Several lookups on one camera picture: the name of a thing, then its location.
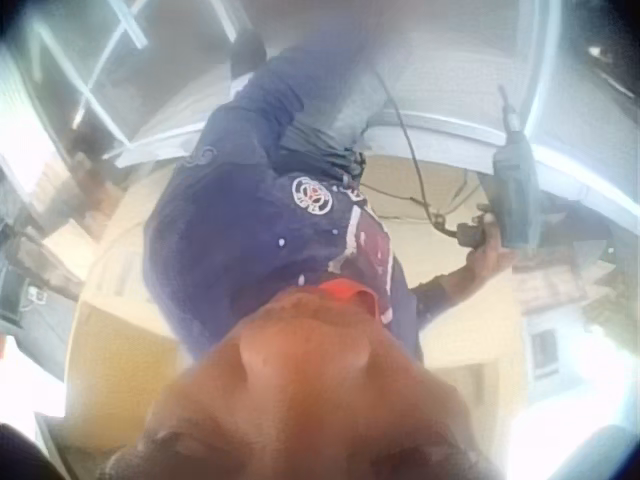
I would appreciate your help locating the person's left hand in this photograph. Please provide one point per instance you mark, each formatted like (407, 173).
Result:
(248, 53)

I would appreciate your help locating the person's right hand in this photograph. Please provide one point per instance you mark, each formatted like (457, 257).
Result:
(487, 257)

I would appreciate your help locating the grey-blue electric drill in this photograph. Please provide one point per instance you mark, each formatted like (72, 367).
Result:
(517, 185)

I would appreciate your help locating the person's legs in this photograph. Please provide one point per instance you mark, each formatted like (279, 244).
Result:
(356, 107)

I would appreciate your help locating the heap of workshop clutter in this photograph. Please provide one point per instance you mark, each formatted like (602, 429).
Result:
(35, 225)

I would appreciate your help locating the white frame profile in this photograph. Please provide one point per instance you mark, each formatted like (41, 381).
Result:
(545, 130)

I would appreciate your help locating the white window frame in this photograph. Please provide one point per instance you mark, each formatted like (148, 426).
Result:
(115, 75)

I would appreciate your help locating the white wall socket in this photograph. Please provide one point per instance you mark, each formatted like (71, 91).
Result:
(36, 295)

